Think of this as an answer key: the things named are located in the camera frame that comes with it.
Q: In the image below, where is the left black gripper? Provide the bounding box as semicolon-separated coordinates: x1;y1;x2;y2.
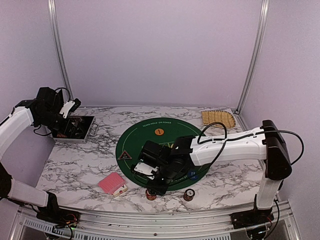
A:
35;109;86;139

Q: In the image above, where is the blue small blind button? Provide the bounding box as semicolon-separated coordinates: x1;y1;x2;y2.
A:
187;170;199;181

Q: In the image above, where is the orange big blind button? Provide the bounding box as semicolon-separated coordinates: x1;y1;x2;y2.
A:
154;128;165;136

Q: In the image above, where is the black triangular all-in button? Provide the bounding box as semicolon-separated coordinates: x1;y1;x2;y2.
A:
117;150;132;161

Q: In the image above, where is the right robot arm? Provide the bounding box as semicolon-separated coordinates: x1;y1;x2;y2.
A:
132;120;292;224

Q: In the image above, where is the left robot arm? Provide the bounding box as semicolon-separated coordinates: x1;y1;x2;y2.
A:
0;87;77;223

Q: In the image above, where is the round green poker mat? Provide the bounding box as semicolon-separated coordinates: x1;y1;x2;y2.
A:
115;117;209;191

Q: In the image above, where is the dark red poker chip stack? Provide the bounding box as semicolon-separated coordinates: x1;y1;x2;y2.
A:
183;188;196;202

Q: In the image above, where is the aluminium poker chip case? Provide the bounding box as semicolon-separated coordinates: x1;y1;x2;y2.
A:
51;115;99;144

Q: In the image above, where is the white red card box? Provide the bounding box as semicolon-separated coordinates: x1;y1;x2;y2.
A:
112;184;128;197

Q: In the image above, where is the woven bamboo tray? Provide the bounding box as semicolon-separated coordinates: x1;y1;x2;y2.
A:
201;110;236;129

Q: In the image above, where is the pink playing card deck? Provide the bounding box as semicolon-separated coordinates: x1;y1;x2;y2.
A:
98;172;126;195

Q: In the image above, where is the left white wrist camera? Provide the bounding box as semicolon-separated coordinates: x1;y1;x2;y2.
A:
59;98;81;119

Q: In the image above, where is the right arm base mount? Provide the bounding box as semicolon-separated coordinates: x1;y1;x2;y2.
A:
230;210;275;229

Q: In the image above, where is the left aluminium frame post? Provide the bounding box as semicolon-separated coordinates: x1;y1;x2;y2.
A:
47;0;74;100

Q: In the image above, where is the aluminium frame post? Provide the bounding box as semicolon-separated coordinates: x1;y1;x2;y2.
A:
47;0;74;100
235;0;270;115

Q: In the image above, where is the front aluminium rail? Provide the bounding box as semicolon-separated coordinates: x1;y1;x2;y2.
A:
14;199;301;240

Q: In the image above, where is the right aluminium frame post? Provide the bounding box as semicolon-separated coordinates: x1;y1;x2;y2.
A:
235;0;270;115

